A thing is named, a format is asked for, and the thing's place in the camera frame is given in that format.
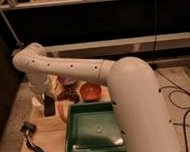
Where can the metal diagonal pole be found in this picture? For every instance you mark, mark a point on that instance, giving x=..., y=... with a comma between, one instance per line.
x=18, y=42

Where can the green plastic tray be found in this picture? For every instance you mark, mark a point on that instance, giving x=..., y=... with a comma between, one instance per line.
x=92, y=127

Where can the grey metal shelf beam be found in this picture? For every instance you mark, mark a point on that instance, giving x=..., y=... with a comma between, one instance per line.
x=111, y=47

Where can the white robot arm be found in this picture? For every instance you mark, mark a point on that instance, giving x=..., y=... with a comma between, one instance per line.
x=140, y=108

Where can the wooden table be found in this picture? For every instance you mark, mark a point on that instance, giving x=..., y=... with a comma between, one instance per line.
x=50, y=134

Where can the black handled brush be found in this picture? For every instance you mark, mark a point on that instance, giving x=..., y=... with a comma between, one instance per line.
x=28, y=129

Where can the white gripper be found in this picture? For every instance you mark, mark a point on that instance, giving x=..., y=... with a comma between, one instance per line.
x=41, y=90

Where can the yellow banana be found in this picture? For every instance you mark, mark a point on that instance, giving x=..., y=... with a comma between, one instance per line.
x=53, y=84

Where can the purple bowl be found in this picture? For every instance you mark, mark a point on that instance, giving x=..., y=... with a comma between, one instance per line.
x=65, y=81

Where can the orange carrot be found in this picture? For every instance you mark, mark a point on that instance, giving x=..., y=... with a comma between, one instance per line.
x=61, y=113

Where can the red bowl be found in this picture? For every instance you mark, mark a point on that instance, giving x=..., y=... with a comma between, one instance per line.
x=90, y=92

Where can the white cup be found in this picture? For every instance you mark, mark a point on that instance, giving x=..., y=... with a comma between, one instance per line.
x=35, y=102

